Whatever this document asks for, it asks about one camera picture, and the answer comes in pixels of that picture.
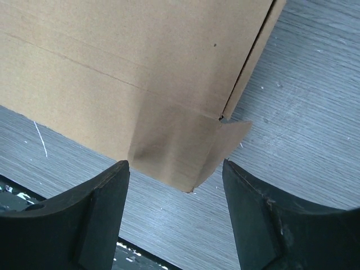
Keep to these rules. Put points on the brown cardboard box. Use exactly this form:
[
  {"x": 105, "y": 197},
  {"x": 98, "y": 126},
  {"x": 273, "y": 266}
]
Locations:
[{"x": 151, "y": 82}]

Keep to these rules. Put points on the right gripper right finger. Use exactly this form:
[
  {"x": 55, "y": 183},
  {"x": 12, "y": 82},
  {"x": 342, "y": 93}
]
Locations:
[{"x": 274, "y": 229}]

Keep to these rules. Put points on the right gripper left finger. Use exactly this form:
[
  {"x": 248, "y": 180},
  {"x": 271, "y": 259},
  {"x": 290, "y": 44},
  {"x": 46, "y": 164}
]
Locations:
[{"x": 77, "y": 229}]

